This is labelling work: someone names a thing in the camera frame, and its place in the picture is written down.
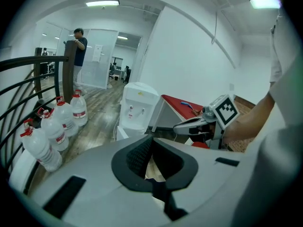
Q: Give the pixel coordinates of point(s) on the white wall outlet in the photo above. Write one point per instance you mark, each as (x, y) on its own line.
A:
(231, 87)

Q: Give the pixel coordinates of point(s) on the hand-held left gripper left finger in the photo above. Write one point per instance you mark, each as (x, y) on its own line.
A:
(94, 174)

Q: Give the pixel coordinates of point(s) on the operator arm in white sleeve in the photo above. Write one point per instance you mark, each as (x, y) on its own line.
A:
(279, 126)

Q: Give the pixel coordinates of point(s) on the brown wooden railing post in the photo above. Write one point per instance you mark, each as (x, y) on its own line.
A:
(69, 72)
(38, 74)

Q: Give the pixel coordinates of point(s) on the white water dispenser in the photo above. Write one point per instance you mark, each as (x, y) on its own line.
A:
(139, 103)

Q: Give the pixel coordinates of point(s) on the black metal railing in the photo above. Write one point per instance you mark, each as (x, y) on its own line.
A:
(28, 60)

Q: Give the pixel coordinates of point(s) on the person's right forearm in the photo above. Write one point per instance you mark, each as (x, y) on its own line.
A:
(246, 124)

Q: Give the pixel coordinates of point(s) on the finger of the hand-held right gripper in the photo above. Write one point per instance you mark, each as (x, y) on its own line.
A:
(189, 123)
(187, 131)

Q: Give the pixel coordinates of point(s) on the white wall conduit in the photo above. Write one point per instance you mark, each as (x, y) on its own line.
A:
(215, 29)

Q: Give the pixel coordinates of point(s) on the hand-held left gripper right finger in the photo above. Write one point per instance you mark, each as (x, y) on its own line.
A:
(208, 178)

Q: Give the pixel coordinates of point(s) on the frosted glass partition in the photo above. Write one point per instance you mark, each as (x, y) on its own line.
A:
(106, 60)

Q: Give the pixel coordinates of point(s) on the red table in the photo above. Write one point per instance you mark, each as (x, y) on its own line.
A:
(176, 100)

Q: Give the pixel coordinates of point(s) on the long ceiling light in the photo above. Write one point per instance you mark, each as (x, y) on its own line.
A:
(103, 3)
(265, 2)

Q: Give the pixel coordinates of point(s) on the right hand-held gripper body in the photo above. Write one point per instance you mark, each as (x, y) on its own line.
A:
(226, 111)

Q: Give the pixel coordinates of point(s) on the white paper sheet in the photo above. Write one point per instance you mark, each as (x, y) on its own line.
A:
(97, 53)

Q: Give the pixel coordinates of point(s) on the clear water jug red cap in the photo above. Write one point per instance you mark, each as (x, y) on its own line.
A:
(66, 117)
(42, 148)
(79, 110)
(55, 131)

